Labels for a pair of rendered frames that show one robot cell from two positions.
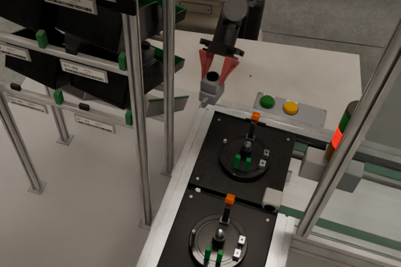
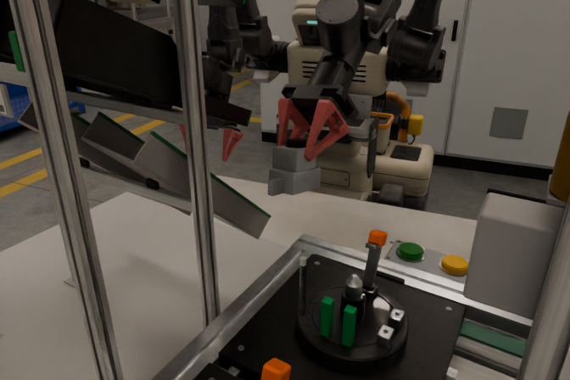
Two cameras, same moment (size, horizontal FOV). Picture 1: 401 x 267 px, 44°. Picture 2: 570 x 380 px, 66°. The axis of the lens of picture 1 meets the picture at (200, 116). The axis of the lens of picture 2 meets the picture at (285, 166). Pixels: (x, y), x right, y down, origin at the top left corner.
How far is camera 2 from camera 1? 0.81 m
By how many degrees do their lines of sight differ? 33
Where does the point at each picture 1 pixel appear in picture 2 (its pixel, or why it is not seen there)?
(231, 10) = (329, 10)
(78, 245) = not seen: outside the picture
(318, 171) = (529, 265)
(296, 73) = (467, 247)
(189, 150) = (248, 301)
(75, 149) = not seen: hidden behind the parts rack
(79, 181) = (54, 342)
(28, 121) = (48, 254)
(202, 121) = (289, 265)
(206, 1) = (343, 166)
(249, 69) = (391, 235)
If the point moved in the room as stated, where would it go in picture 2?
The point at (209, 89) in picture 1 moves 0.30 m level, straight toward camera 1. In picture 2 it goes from (286, 161) to (154, 310)
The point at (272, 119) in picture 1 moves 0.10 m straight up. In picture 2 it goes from (418, 277) to (427, 221)
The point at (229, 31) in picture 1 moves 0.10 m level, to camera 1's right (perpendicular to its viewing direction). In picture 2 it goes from (331, 69) to (404, 74)
